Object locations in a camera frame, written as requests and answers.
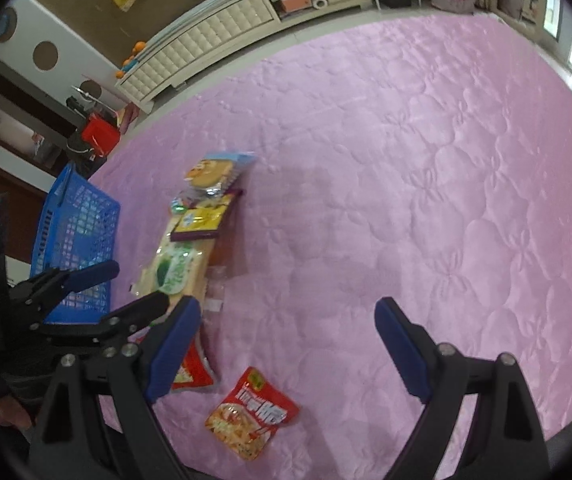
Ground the blue round wall disc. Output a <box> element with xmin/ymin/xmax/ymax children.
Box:
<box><xmin>0</xmin><ymin>8</ymin><xmax>18</xmax><ymax>41</ymax></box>

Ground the pink quilted blanket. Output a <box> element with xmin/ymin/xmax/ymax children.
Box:
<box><xmin>88</xmin><ymin>12</ymin><xmax>572</xmax><ymax>480</ymax></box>

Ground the red yellow snack packet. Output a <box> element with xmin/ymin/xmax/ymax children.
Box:
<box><xmin>136</xmin><ymin>327</ymin><xmax>218</xmax><ymax>392</ymax></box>

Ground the black bag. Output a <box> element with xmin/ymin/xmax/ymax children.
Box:
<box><xmin>66</xmin><ymin>132</ymin><xmax>108</xmax><ymax>173</ymax></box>

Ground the bun snack clear packet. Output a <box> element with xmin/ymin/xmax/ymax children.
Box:
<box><xmin>184</xmin><ymin>151</ymin><xmax>258</xmax><ymax>196</ymax></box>

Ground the white tufted tv cabinet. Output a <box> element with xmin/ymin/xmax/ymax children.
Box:
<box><xmin>114</xmin><ymin>0</ymin><xmax>372</xmax><ymax>113</ymax></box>

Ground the blue fruit dish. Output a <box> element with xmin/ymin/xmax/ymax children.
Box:
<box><xmin>118</xmin><ymin>55</ymin><xmax>142</xmax><ymax>78</ymax></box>

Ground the brown round wall disc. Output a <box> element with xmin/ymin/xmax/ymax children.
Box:
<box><xmin>33</xmin><ymin>41</ymin><xmax>59</xmax><ymax>70</ymax></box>

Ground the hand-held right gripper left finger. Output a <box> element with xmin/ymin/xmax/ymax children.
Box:
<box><xmin>28</xmin><ymin>296</ymin><xmax>202</xmax><ymax>480</ymax></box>

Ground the pink box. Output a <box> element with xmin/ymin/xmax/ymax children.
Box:
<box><xmin>118</xmin><ymin>102</ymin><xmax>139</xmax><ymax>133</ymax></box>

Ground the dark brown doorway frame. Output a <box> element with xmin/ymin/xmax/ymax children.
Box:
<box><xmin>0</xmin><ymin>72</ymin><xmax>79</xmax><ymax>166</ymax></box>

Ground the dark brown door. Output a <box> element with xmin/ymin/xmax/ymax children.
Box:
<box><xmin>0</xmin><ymin>145</ymin><xmax>52</xmax><ymax>266</ymax></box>

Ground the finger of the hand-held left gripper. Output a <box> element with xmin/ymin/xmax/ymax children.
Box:
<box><xmin>28</xmin><ymin>259</ymin><xmax>121</xmax><ymax>306</ymax></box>
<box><xmin>36</xmin><ymin>291</ymin><xmax>170</xmax><ymax>346</ymax></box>

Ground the grey bag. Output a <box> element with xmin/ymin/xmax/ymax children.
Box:
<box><xmin>497</xmin><ymin>0</ymin><xmax>524</xmax><ymax>21</ymax></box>

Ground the red bag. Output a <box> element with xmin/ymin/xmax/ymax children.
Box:
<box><xmin>82</xmin><ymin>115</ymin><xmax>119</xmax><ymax>156</ymax></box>

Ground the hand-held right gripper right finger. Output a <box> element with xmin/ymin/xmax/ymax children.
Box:
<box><xmin>374</xmin><ymin>296</ymin><xmax>552</xmax><ymax>480</ymax></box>

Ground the green white bread packet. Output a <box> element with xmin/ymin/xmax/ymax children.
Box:
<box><xmin>131</xmin><ymin>237</ymin><xmax>228</xmax><ymax>313</ymax></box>

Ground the blue plastic basket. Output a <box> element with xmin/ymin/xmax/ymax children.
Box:
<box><xmin>31</xmin><ymin>162</ymin><xmax>122</xmax><ymax>325</ymax></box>

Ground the red noodle snack packet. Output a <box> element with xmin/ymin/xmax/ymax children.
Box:
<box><xmin>204</xmin><ymin>366</ymin><xmax>300</xmax><ymax>462</ymax></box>

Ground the person's left hand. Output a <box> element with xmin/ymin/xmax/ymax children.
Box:
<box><xmin>0</xmin><ymin>392</ymin><xmax>37</xmax><ymax>431</ymax></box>

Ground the yellow purple snack packet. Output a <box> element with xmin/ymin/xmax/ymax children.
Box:
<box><xmin>170</xmin><ymin>189</ymin><xmax>244</xmax><ymax>242</ymax></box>

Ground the green candy wrapper packet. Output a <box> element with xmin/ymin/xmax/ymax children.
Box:
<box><xmin>170</xmin><ymin>192</ymin><xmax>202</xmax><ymax>214</ymax></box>

